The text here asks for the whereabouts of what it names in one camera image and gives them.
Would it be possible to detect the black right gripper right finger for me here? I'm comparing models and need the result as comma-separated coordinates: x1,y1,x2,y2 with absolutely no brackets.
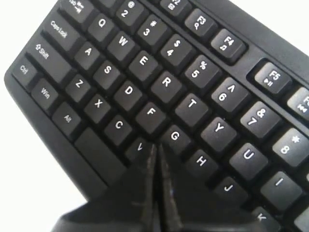
158,145,272,232

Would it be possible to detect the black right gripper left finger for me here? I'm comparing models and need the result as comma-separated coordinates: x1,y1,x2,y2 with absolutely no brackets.
52,144,159,232

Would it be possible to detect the black acer keyboard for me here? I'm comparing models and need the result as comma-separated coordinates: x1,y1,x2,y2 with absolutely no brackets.
4,0,309,232

